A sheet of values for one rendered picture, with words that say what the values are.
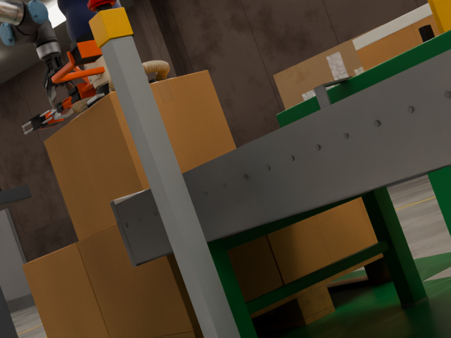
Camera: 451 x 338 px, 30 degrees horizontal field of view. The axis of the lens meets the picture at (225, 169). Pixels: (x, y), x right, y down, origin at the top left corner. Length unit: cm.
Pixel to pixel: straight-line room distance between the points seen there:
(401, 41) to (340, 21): 762
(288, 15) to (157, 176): 1006
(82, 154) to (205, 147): 44
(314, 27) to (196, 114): 896
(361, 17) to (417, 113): 988
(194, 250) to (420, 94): 68
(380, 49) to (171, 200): 225
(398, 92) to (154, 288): 144
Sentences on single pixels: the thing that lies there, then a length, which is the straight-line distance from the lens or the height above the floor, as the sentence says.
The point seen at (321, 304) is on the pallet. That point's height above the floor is 4.
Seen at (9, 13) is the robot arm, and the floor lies 141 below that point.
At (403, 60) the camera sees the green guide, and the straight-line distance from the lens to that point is 171.
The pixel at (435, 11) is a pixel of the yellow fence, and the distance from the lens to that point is 245.
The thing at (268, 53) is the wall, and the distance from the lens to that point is 1211.
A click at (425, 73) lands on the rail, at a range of 154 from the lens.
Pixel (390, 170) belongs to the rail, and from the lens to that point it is 165.
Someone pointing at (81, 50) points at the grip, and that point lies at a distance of 264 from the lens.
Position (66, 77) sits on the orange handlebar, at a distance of 292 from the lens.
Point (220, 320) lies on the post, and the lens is 196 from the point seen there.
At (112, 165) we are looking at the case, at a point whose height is 73.
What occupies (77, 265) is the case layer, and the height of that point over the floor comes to 46.
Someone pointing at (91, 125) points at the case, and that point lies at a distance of 286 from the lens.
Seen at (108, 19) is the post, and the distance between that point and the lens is 200.
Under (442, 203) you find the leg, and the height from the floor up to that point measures 34.
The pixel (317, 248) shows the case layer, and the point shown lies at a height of 23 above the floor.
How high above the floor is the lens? 47
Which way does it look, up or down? 3 degrees up
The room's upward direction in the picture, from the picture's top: 20 degrees counter-clockwise
